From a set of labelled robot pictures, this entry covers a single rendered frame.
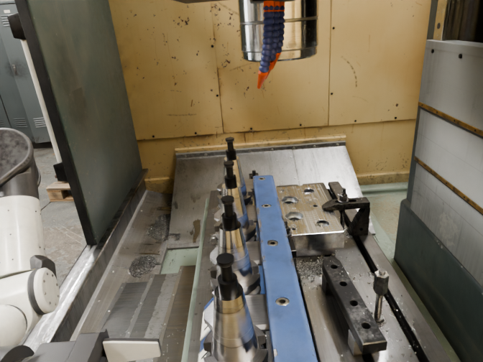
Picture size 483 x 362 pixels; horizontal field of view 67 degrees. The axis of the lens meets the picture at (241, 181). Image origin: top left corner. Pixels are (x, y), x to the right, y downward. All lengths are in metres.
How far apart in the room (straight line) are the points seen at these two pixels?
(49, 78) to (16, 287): 0.70
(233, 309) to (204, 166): 1.58
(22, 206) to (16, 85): 5.02
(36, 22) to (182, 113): 0.87
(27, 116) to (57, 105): 4.47
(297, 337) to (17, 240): 0.55
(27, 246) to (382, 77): 1.67
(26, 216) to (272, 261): 0.49
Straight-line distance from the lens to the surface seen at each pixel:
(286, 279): 0.45
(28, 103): 5.68
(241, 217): 0.53
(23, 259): 0.76
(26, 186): 0.81
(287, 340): 0.38
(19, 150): 0.82
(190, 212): 1.71
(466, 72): 1.00
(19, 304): 0.72
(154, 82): 1.88
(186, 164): 1.91
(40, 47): 1.24
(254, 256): 0.50
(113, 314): 1.24
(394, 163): 2.14
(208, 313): 0.43
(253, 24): 0.75
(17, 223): 0.78
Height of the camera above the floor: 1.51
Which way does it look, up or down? 24 degrees down
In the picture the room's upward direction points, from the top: 5 degrees counter-clockwise
